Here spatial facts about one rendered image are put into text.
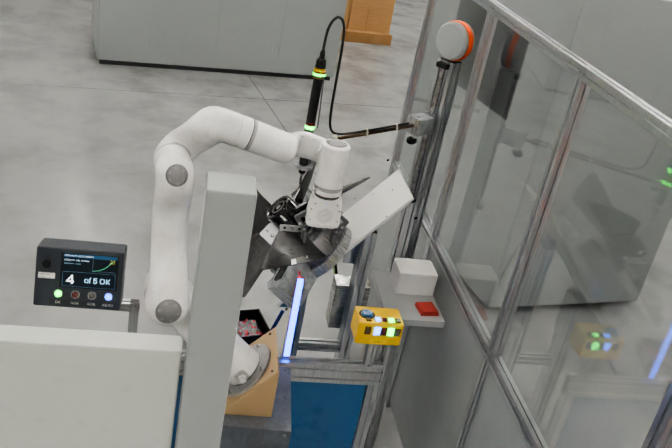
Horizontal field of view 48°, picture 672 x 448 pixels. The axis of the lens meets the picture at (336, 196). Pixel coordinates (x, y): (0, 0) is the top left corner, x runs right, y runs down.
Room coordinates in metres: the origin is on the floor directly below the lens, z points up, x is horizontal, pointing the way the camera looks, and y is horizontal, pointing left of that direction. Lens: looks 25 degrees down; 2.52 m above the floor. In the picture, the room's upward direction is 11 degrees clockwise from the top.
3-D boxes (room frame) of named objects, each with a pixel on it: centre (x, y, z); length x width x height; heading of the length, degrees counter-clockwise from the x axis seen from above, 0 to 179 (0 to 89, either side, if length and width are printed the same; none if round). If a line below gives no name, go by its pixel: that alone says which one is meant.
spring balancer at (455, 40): (3.06, -0.35, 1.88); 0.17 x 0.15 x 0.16; 13
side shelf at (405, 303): (2.76, -0.37, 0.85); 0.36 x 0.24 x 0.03; 13
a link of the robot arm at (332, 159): (2.04, 0.03, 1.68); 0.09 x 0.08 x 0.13; 17
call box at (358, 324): (2.24, -0.23, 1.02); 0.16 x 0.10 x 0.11; 103
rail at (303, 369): (2.15, 0.16, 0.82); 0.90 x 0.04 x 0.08; 103
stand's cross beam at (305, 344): (2.71, -0.05, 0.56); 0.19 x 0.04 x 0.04; 103
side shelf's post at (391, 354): (2.76, -0.37, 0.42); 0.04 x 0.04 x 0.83; 13
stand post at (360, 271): (2.73, -0.16, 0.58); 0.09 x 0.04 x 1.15; 13
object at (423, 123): (2.99, -0.28, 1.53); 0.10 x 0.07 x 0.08; 138
